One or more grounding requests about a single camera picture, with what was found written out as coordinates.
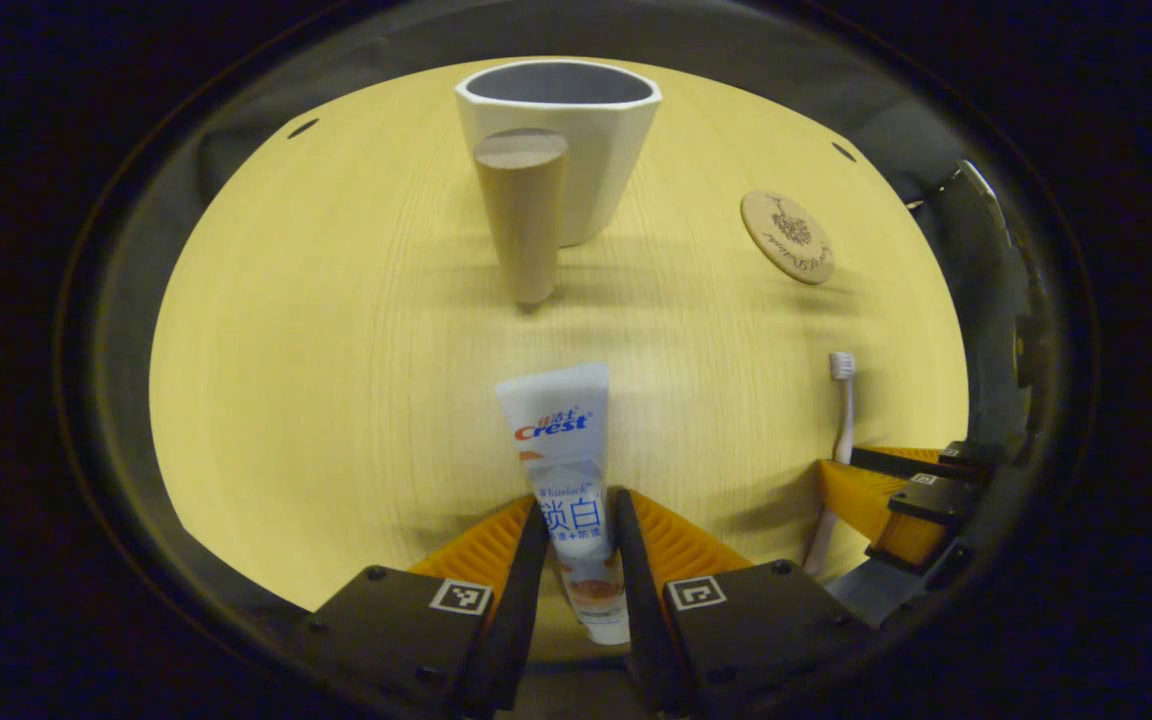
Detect white cup with wooden handle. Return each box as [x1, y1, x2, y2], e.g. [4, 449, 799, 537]
[454, 60, 663, 306]

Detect pink toothbrush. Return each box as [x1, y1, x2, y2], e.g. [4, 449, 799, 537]
[801, 350, 858, 579]

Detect round wooden coaster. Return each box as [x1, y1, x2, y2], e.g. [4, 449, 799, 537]
[740, 190, 836, 287]

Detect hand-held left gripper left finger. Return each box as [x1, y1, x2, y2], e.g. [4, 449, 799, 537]
[301, 497, 553, 720]

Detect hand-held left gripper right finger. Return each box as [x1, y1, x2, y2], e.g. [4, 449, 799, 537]
[606, 487, 873, 716]

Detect white toothpaste tube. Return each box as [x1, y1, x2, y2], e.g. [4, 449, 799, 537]
[495, 362, 633, 646]

